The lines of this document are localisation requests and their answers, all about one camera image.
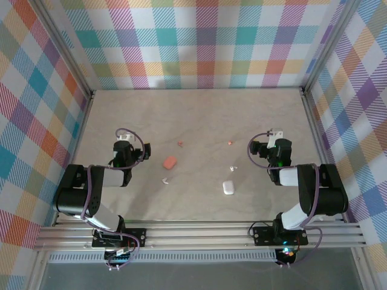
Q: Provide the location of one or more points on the white earbud charging case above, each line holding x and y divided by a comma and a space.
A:
228, 187

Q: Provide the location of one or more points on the pink earbud charging case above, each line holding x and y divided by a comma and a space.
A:
169, 163

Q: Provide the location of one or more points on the aluminium frame post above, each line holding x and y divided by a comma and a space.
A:
329, 45
65, 51

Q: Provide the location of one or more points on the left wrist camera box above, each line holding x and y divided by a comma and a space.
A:
125, 136

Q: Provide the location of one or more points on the long aluminium base rail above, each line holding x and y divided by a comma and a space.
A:
196, 235

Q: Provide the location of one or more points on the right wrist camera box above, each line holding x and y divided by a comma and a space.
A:
275, 133

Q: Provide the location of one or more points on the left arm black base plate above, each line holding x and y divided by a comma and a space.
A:
137, 237

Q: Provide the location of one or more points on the aluminium side rail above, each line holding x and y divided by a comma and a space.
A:
79, 139
321, 151

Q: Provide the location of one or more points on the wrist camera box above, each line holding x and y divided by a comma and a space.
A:
275, 133
125, 136

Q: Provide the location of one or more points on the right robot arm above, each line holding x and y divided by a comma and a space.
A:
329, 193

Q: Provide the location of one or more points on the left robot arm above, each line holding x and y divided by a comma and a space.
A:
75, 199

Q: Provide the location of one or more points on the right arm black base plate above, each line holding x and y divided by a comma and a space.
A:
263, 235

